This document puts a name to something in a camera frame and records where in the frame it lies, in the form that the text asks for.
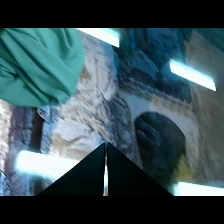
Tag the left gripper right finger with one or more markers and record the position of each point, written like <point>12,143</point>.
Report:
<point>130,180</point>

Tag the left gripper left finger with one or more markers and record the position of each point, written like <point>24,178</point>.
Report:
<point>83,180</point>

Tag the green garment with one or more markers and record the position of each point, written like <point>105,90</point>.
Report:
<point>36,66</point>

